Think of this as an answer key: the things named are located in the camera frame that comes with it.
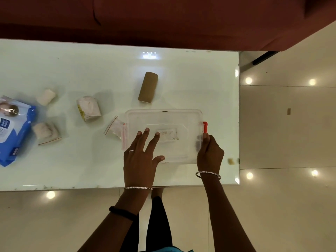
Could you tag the person's right hand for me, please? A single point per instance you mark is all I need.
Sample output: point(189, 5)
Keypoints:
point(210, 157)

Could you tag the person's left hand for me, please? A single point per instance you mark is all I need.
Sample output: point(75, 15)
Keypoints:
point(139, 167)

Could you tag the person's right thumb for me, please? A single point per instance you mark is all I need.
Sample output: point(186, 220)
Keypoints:
point(206, 139)

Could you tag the person's left middle finger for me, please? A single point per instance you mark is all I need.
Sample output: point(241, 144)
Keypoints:
point(143, 140)

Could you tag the person's left thumb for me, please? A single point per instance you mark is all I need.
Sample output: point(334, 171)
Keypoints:
point(159, 159)

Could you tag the clear plastic box with red clips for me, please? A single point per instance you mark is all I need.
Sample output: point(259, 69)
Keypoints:
point(181, 123)

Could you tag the person's right forearm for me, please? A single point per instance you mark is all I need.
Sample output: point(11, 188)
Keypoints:
point(225, 215)

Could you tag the person's left forearm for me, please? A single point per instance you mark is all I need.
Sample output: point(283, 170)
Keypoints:
point(118, 220)

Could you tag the clear zip bag with red strip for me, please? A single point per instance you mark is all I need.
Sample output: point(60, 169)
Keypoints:
point(113, 128)

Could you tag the person's foot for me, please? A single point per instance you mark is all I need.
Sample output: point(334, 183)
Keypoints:
point(157, 192)

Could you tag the silver bangle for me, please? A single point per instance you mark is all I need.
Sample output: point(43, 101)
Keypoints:
point(208, 174)
point(138, 188)

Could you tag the brown cardboard tube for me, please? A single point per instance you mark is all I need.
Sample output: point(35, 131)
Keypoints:
point(148, 87)

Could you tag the white pouch with yellow print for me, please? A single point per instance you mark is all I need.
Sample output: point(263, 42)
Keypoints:
point(88, 108)

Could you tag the black wrist band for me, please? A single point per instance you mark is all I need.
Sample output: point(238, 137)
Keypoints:
point(123, 213)

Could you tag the teal garment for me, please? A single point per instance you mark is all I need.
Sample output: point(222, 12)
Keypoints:
point(168, 249)

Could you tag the clear bag with beige contents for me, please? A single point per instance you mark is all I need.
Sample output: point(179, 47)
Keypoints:
point(46, 133)

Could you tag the black sofa leg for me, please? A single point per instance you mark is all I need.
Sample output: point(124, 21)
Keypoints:
point(264, 57)

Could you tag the small white wrapped block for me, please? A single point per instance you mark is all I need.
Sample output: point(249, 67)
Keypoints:
point(46, 97)

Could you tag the maroon sofa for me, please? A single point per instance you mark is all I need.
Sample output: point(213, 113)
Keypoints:
point(168, 20)

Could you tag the blue wet wipes packet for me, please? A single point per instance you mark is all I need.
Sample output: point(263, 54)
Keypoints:
point(13, 131)

